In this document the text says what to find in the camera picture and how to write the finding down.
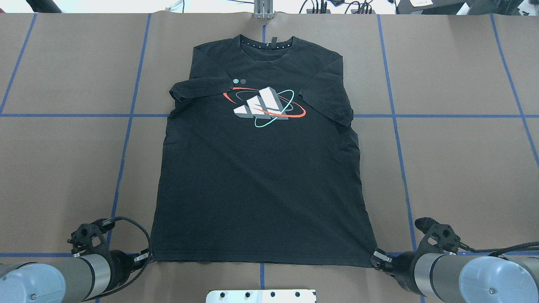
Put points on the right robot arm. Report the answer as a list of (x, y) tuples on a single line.
[(463, 278)]

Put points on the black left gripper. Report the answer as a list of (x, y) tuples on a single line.
[(121, 261)]

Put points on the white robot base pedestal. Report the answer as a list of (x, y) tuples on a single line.
[(262, 296)]

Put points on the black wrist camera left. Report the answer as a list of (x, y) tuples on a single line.
[(89, 238)]

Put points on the black printed t-shirt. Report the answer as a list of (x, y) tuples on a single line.
[(260, 162)]

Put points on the grey hub with orange ports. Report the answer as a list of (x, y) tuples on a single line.
[(319, 7)]

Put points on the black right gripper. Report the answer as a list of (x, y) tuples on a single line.
[(402, 262)]

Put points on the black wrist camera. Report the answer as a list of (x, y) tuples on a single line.
[(89, 238), (438, 238)]

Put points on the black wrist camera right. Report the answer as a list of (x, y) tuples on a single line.
[(438, 238)]

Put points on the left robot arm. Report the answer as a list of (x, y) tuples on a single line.
[(86, 276)]

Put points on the grey aluminium post bracket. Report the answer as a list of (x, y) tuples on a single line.
[(263, 9)]

